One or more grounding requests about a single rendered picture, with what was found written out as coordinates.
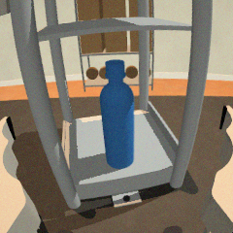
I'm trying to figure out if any blue bottle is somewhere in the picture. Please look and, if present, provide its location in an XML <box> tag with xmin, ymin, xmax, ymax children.
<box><xmin>100</xmin><ymin>59</ymin><xmax>134</xmax><ymax>169</ymax></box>

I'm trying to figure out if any beige shelving unit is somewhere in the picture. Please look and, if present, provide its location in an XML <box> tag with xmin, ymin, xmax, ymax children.
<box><xmin>9</xmin><ymin>0</ymin><xmax>213</xmax><ymax>209</ymax></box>

